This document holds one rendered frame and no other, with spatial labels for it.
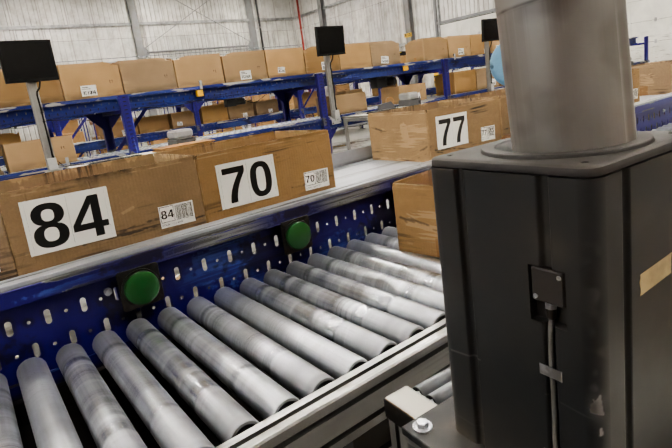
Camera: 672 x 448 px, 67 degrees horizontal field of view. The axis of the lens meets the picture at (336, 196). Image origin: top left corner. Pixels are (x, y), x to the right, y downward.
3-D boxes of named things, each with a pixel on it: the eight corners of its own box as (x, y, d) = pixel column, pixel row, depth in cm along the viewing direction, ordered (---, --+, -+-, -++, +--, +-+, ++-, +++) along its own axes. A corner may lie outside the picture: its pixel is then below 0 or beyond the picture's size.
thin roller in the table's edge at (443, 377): (421, 390, 67) (548, 317, 82) (411, 384, 69) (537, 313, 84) (423, 403, 68) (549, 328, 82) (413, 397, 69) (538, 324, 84)
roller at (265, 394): (282, 445, 68) (276, 412, 67) (156, 330, 109) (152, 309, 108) (312, 427, 71) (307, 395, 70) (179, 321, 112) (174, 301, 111)
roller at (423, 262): (508, 307, 98) (506, 283, 97) (343, 257, 139) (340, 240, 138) (523, 298, 101) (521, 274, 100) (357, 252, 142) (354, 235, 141)
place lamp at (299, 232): (291, 253, 125) (286, 226, 123) (288, 252, 126) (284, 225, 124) (314, 245, 129) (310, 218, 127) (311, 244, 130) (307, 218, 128)
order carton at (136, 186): (18, 280, 97) (-6, 194, 93) (5, 253, 120) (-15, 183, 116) (209, 226, 119) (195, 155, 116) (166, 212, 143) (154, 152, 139)
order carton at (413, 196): (508, 270, 103) (503, 189, 99) (397, 250, 124) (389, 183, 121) (585, 218, 128) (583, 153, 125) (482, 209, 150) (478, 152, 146)
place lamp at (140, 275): (129, 310, 102) (122, 278, 101) (128, 308, 103) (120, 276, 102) (163, 298, 106) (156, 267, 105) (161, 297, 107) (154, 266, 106)
